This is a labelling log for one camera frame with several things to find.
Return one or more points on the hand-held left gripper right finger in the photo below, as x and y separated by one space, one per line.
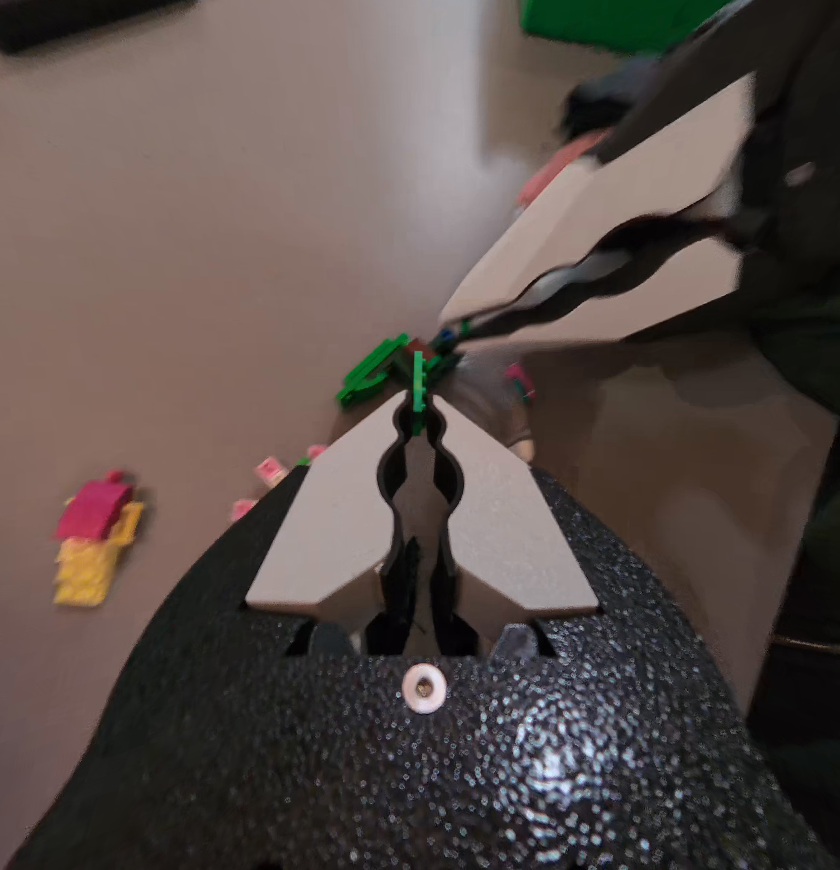
522 537

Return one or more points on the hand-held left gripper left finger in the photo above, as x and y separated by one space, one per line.
325 523

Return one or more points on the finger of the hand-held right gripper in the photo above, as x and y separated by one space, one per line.
630 170
671 289

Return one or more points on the green lego build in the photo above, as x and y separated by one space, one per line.
372 374

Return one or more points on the small pink lego piece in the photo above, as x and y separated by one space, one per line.
270 470
317 450
243 508

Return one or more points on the pink and green lego piece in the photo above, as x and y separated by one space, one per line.
518 380

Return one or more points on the pink and yellow lego build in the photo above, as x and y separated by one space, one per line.
94 516

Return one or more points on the person's right hand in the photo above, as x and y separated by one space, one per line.
559 170

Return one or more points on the black power bank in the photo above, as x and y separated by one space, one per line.
73 17

